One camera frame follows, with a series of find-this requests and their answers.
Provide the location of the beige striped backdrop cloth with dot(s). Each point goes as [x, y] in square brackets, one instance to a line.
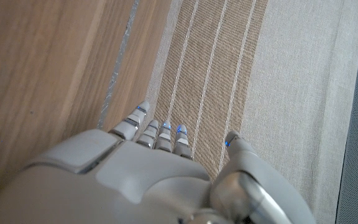
[291, 93]

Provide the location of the grey tape outline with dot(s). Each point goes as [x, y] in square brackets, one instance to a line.
[117, 67]

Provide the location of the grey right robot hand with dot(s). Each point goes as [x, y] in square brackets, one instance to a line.
[135, 180]

